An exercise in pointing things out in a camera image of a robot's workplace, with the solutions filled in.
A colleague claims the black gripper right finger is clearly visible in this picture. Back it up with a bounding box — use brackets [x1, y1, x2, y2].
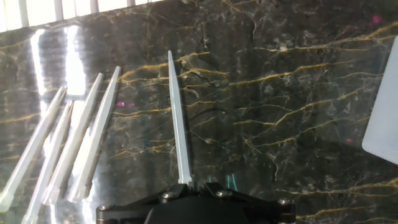
[198, 182, 296, 224]

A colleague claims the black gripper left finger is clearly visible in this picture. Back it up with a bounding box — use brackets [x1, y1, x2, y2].
[96, 182, 198, 224]

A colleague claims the large clear pipette tip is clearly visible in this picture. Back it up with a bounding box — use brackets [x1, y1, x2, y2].
[21, 99, 75, 224]
[0, 86, 68, 213]
[67, 65, 121, 203]
[167, 50, 193, 185]
[42, 72, 104, 206]

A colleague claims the green pipette tip holder box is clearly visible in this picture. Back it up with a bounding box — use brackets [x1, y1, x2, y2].
[361, 35, 398, 166]

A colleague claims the black marble pattern mat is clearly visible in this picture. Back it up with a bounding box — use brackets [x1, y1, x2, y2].
[0, 0, 398, 224]

